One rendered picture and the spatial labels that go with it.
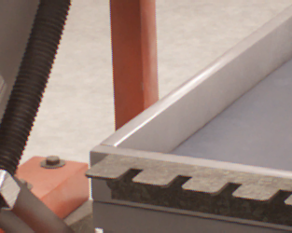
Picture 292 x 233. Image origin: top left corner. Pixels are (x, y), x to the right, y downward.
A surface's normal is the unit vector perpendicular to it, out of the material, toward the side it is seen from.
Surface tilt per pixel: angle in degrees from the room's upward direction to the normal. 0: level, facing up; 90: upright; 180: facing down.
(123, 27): 90
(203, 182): 0
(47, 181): 0
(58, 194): 90
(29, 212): 90
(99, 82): 0
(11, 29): 90
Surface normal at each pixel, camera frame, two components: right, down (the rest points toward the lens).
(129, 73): -0.44, 0.32
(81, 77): -0.04, -0.94
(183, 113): 0.90, 0.11
